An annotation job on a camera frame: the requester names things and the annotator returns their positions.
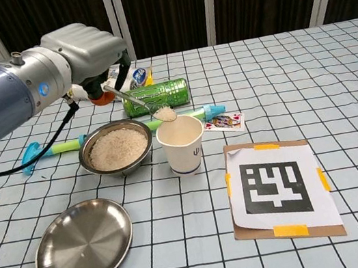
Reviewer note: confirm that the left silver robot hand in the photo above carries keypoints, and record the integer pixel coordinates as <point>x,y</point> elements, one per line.
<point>91,49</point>

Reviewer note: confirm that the metal spoon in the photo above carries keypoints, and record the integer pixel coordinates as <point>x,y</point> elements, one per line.
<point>131,99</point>

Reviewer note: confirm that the white uncooked rice heap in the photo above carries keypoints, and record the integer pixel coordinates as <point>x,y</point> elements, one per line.
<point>116,150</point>

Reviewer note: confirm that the steel bowl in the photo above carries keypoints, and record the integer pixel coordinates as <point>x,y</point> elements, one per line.
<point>130,169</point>

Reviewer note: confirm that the white paper cup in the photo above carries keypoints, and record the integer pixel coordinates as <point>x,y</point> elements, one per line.
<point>183,161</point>

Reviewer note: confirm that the white snack bottle pack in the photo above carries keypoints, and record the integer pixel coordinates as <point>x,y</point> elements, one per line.
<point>139,76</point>

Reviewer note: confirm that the green energy drink can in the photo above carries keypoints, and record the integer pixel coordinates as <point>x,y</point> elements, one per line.
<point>168,94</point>

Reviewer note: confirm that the green and blue toy pump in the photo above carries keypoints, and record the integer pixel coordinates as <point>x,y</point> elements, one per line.
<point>66,146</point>

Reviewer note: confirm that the playing card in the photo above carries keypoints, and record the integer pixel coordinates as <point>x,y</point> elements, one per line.
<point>229,123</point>

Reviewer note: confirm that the steel plate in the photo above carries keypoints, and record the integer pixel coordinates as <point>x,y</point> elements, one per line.
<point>80,245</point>

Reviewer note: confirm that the blue checkered tablecloth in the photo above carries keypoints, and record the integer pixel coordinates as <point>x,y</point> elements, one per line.
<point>295,85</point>

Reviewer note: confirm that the cardboard with marker sheet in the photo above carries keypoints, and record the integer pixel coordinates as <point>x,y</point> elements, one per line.
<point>272,190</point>

